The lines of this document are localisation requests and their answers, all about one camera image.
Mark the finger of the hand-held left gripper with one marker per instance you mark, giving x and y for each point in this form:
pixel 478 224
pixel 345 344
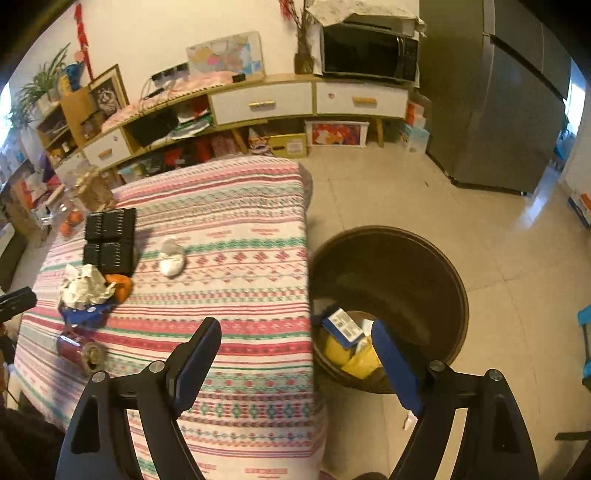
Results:
pixel 18 300

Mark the wooden open shelf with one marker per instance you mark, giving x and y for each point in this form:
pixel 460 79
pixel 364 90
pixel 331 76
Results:
pixel 76 106

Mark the green potted plant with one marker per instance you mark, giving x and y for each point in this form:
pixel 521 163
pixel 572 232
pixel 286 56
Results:
pixel 41 83

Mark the white crumpled tissue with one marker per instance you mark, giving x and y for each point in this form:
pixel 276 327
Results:
pixel 171 265

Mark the red hanging decoration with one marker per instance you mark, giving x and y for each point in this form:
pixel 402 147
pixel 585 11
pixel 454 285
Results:
pixel 83 32

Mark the black plastic tray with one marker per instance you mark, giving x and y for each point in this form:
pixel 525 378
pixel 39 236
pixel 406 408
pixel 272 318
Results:
pixel 111 240

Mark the vase with dry branches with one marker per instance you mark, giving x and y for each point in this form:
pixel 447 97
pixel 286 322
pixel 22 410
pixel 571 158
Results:
pixel 304 57

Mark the yellow cardboard box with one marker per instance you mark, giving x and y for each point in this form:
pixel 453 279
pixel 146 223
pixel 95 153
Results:
pixel 288 145

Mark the clear box of sticks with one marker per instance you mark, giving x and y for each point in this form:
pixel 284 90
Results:
pixel 94 189

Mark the black microwave oven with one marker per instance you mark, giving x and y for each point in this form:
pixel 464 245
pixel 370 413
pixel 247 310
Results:
pixel 364 50

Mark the framed picture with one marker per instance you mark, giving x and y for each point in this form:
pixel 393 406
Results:
pixel 108 97

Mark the stack of pale boxes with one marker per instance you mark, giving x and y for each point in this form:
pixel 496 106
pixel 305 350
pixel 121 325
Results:
pixel 415 138

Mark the white box with red print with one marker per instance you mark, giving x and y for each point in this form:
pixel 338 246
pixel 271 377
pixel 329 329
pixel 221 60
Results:
pixel 337 133

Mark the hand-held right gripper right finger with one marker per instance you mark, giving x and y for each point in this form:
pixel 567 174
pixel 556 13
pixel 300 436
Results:
pixel 397 369

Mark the clear bag of oranges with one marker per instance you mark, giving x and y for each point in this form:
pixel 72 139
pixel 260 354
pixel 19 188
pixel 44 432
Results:
pixel 69 226

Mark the brown round trash bin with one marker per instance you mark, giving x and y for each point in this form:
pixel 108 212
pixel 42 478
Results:
pixel 392 277

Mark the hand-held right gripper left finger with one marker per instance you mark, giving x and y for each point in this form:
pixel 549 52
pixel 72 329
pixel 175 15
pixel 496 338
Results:
pixel 194 369

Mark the white power strip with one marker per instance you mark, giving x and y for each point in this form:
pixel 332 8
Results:
pixel 171 73

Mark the red drink can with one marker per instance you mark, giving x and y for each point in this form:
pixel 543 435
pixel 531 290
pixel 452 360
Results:
pixel 74 346

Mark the blue and white box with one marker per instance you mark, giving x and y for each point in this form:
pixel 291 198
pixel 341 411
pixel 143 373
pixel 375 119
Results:
pixel 341 325

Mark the printed paper bag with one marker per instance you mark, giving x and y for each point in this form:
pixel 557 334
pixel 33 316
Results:
pixel 259 143

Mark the printed cloth cover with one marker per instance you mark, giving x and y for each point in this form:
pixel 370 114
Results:
pixel 351 9

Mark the striped patterned tablecloth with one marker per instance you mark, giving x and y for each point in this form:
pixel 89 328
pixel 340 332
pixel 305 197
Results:
pixel 240 277

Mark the yellow plastic bag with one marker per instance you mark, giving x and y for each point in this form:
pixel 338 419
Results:
pixel 346 357

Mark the white and wood cabinet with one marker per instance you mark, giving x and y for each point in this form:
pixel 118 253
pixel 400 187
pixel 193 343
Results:
pixel 258 104

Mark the black box on shelf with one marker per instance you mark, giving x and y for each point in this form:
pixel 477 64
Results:
pixel 152 127

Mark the colourful map board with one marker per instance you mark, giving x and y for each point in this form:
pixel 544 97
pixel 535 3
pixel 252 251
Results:
pixel 221 53

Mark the blue plastic stool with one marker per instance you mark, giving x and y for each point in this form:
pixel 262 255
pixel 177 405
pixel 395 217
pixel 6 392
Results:
pixel 585 318

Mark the crumpled white paper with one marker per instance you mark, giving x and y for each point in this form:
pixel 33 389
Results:
pixel 83 286

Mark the grey refrigerator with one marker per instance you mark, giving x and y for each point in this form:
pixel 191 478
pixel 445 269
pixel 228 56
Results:
pixel 498 101

